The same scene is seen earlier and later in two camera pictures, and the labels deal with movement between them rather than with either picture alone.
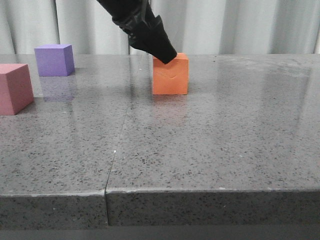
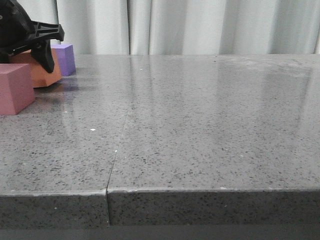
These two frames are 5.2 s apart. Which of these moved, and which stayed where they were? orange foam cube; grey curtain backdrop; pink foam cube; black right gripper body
Moved: orange foam cube; black right gripper body
Stayed: grey curtain backdrop; pink foam cube
